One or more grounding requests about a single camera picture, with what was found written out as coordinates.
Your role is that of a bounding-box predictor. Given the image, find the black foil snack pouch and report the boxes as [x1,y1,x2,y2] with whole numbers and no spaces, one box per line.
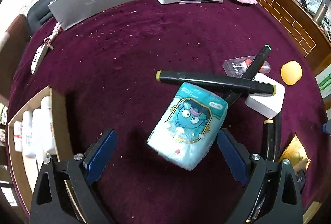
[246,169,306,223]

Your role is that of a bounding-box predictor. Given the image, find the yellow snack packet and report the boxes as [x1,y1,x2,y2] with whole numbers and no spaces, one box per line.
[278,133,311,173]

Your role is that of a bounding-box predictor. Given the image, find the slim white bottle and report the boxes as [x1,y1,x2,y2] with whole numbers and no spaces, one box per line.
[32,108,46,170]

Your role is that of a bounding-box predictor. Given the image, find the white bottle with qr label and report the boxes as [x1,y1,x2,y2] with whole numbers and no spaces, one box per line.
[22,110,35,158]

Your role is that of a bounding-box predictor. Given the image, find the black marker olive caps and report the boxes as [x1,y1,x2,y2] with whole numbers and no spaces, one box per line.
[155,70,277,96]

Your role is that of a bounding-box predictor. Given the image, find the black marker green cap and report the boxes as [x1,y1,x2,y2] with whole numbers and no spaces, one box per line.
[224,44,272,106]

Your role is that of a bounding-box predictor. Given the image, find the blue cartoon tissue pack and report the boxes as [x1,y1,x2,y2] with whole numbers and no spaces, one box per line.
[147,82,228,171]

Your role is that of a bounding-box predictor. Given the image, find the white pill bottle plain label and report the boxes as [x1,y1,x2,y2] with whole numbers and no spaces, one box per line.
[41,96,56,155]

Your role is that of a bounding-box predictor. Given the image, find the black marker yellow cap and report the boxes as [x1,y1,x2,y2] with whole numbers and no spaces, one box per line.
[273,113,282,162]

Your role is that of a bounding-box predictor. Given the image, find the black marker purple cap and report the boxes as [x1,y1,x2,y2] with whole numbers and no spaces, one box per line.
[261,119,274,161]

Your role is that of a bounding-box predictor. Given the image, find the white pill bottle red label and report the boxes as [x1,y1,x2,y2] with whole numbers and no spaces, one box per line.
[13,121,22,153]

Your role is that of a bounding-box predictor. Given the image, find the cardboard box tray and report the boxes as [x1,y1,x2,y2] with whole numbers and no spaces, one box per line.
[7,86,73,214]

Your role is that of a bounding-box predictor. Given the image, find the white square charger box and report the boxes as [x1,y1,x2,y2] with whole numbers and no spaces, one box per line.
[245,73,285,119]

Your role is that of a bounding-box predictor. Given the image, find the yellow round sponge ball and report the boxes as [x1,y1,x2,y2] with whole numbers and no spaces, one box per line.
[281,60,302,86]

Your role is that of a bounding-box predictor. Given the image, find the wooden cabinet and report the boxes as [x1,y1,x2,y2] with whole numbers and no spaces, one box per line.
[257,0,330,75]

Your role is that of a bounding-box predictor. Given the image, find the clear plastic packet red item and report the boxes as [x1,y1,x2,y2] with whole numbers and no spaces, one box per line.
[222,55,255,77]

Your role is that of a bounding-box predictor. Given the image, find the steel thermos cup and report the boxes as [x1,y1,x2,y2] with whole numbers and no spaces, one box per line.
[313,2,328,25]

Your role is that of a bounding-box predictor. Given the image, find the maroon tablecloth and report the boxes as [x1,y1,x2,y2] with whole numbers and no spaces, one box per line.
[8,0,330,223]

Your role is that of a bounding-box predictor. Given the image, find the white car key fob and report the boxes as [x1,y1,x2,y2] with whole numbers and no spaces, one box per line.
[31,22,62,75]

